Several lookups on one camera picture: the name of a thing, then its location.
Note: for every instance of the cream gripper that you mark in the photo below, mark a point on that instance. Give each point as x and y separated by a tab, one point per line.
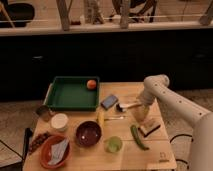
141	112

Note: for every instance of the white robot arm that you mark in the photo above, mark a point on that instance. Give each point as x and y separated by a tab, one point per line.
198	117

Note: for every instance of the purple bowl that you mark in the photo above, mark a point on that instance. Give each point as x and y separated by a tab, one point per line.
88	134

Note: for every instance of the orange bowl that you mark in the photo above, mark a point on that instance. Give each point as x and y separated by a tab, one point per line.
45	154

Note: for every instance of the green cucumber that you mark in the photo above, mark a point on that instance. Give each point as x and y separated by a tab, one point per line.
134	132

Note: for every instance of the wooden block eraser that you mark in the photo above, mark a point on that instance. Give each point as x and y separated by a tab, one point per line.
149	127

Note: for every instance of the blue sponge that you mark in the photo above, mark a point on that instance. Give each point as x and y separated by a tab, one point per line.
109	101

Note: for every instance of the green plastic cup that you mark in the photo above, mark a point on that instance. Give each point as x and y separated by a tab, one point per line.
113	144

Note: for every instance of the orange fruit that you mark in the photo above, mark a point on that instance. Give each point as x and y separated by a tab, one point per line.
91	84

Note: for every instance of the green plastic tray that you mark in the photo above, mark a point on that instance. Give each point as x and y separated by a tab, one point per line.
71	93

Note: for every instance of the white round container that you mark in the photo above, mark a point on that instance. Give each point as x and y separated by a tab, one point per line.
59	122

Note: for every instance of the white paper packet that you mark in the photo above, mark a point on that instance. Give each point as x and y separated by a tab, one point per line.
57	152

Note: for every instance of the small metal cup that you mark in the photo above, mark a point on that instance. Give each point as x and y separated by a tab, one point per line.
44	113

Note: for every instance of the dark red grapes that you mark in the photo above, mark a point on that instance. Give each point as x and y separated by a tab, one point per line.
38	141

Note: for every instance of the black chair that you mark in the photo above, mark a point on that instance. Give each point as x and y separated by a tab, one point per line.
20	13

